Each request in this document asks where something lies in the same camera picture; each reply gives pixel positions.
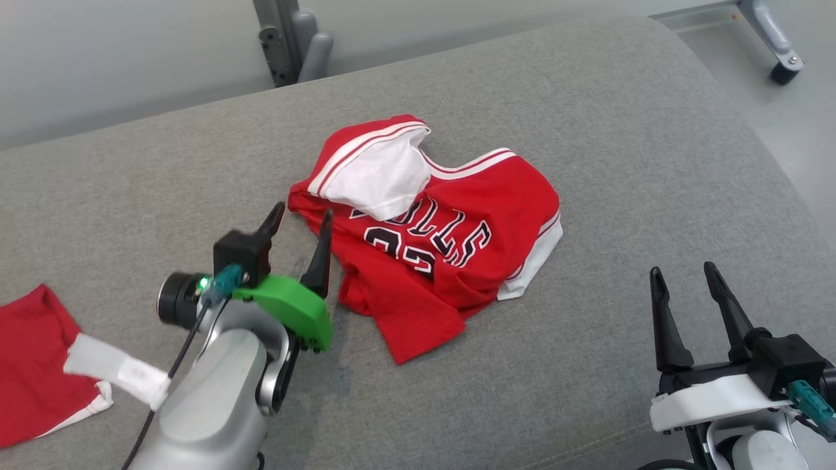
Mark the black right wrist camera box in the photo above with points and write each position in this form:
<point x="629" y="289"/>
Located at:
<point x="787" y="362"/>

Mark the black left wrist cylinder module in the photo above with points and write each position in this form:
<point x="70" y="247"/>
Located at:
<point x="176" y="299"/>

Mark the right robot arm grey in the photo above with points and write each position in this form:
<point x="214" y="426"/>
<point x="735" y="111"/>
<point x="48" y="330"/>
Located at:
<point x="757" y="450"/>

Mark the grey fabric sofa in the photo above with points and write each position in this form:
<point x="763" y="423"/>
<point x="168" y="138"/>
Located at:
<point x="588" y="130"/>

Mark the grey stand leg with caster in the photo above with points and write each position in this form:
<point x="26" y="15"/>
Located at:
<point x="774" y="39"/>

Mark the teal camera connector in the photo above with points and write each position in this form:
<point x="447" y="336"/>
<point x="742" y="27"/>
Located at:
<point x="223" y="282"/>
<point x="810" y="399"/>

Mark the red Bulls basketball jersey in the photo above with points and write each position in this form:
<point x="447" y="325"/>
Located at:
<point x="483" y="196"/>

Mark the teal right camera connector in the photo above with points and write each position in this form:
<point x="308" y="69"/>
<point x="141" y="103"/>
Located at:
<point x="810" y="399"/>

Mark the grey metal stand post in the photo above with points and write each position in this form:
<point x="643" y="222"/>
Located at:
<point x="287" y="39"/>

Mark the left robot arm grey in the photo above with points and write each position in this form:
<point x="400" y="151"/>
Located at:
<point x="215" y="398"/>

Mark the teal left camera connector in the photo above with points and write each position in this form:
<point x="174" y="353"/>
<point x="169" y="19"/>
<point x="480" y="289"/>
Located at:
<point x="223" y="282"/>

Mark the red shorts with white trim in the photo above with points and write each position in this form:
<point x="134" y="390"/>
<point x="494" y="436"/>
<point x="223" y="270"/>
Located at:
<point x="32" y="372"/>

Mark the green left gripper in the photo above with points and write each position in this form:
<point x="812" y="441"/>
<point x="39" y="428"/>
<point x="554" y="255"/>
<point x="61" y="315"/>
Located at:
<point x="297" y="310"/>

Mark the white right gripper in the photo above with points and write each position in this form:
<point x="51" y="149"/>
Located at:
<point x="705" y="401"/>

